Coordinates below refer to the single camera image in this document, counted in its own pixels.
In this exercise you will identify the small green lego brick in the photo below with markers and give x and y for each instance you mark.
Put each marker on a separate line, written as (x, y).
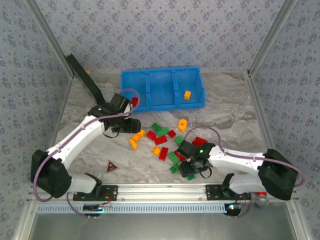
(191, 177)
(174, 169)

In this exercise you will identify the blue plastic bin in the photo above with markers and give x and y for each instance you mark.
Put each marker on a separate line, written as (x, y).
(190, 80)

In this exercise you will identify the green square lego brick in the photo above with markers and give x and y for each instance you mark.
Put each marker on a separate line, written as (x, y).
(178, 140)

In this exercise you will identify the red square lego brick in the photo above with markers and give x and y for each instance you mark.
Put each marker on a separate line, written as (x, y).
(134, 101)

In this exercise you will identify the orange lego brick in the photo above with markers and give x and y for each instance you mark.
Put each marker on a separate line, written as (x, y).
(187, 95)
(141, 133)
(133, 144)
(136, 137)
(156, 150)

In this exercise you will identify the small circuit board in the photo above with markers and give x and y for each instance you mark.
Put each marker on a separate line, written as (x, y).
(96, 207)
(232, 208)

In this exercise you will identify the red triangle warning sign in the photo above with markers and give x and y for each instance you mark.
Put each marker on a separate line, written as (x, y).
(111, 167)

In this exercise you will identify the long green lego brick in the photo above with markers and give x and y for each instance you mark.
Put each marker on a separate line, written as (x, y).
(173, 157)

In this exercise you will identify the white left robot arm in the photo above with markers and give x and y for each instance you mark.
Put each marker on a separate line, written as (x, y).
(75, 140)

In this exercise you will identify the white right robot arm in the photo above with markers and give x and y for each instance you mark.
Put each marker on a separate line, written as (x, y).
(237, 160)

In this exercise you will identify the long red lego brick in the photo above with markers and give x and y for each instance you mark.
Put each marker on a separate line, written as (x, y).
(180, 156)
(199, 141)
(160, 140)
(163, 153)

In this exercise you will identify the red emergency stop button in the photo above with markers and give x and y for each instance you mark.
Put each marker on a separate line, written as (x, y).
(261, 198)

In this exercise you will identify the orange cylinder lego piece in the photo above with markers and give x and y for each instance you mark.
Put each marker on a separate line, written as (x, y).
(182, 125)

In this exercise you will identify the black flat bar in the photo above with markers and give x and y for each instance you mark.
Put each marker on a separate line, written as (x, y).
(85, 77)

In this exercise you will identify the small red lego brick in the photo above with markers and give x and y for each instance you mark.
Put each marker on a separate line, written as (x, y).
(171, 133)

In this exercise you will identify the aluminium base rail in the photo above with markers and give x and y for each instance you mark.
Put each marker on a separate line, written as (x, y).
(160, 192)

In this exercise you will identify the aluminium frame post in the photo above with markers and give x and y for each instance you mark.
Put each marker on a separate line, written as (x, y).
(50, 37)
(272, 35)

